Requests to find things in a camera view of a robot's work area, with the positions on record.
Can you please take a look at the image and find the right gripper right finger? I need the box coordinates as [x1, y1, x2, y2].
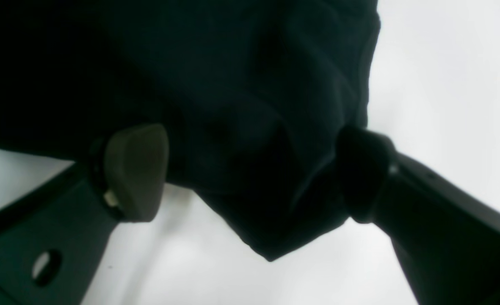
[337, 127, 500, 305]

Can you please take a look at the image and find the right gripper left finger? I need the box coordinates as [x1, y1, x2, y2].
[0, 124, 169, 305]

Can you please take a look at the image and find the black T-shirt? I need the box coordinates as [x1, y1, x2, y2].
[0, 0, 380, 262]

